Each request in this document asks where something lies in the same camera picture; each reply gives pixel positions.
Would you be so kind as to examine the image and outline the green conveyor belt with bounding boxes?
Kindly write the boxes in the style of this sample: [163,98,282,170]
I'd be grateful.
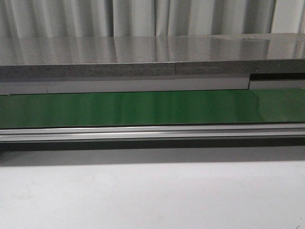
[0,89,305,128]

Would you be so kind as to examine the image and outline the grey stone counter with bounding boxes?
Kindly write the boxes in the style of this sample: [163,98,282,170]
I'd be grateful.
[0,33,305,95]

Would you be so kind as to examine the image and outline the white curtain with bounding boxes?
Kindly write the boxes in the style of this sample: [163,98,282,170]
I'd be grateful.
[0,0,305,38]

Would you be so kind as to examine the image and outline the aluminium conveyor frame rail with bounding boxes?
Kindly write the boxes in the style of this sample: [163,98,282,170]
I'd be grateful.
[0,123,305,143]

